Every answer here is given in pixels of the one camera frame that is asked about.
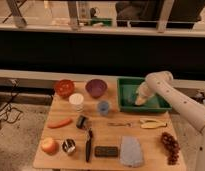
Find green plastic tray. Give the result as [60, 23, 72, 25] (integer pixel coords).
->
[117, 77, 171, 113]

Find silver metal can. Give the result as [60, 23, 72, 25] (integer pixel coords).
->
[62, 139, 76, 155]

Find orange carrot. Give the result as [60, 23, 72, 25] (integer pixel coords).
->
[47, 118, 72, 129]

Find white cup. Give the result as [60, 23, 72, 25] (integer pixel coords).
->
[69, 93, 84, 111]

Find purple grape bunch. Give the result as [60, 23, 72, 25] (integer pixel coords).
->
[161, 132, 180, 165]

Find red bowl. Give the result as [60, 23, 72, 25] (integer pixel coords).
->
[54, 79, 75, 98]

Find red yellow apple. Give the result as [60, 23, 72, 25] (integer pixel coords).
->
[41, 137, 58, 154]

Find yellow banana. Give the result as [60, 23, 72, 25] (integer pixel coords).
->
[140, 119, 167, 129]

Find grey folded cloth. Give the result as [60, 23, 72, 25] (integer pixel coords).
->
[120, 136, 144, 168]

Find purple bowl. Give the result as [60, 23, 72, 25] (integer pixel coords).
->
[85, 79, 107, 98]

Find black cables on floor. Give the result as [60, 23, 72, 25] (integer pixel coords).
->
[0, 79, 24, 133]

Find blue translucent cup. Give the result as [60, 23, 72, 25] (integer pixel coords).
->
[97, 101, 110, 116]

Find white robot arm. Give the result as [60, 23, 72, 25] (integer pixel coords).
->
[137, 71, 205, 171]

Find black rectangular remote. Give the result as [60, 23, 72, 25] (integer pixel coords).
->
[94, 146, 118, 157]

